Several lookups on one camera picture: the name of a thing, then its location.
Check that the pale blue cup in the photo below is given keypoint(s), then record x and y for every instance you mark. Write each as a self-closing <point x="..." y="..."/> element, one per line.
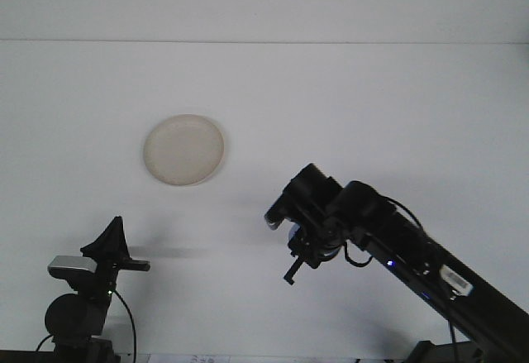
<point x="294" y="230"/>

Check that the pale round plate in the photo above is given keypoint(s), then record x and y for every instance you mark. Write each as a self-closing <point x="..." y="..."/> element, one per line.
<point x="184" y="150"/>

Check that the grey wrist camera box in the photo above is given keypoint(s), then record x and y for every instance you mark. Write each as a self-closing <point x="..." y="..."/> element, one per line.
<point x="274" y="224"/>
<point x="72" y="264"/>

